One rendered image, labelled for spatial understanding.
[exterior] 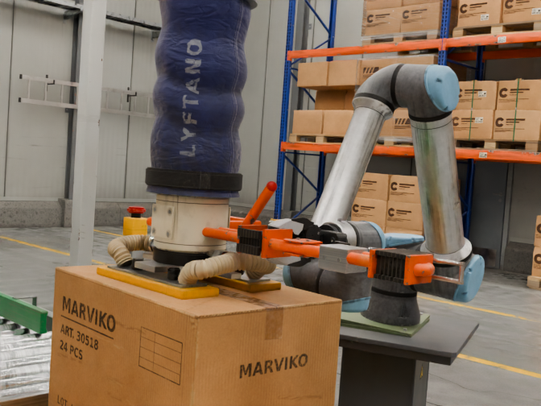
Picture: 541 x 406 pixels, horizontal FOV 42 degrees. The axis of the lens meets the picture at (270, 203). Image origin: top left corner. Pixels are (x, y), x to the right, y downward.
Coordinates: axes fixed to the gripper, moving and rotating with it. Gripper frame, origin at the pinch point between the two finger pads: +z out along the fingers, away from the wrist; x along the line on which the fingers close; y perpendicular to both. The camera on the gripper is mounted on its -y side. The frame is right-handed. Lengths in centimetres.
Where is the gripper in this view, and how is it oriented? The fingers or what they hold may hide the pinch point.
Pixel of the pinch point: (274, 242)
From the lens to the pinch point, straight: 148.4
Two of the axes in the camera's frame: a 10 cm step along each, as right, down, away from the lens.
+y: -7.1, -0.8, 7.0
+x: 0.8, -10.0, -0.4
